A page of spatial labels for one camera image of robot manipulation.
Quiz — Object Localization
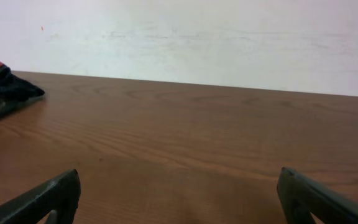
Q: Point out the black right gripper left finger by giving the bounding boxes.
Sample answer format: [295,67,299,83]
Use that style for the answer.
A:
[0,169,81,224]

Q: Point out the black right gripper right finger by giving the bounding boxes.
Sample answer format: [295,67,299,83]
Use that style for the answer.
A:
[277,167,358,224]

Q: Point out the folded navy t-shirt stack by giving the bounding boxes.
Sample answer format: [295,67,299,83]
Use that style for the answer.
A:
[0,64,45,118]

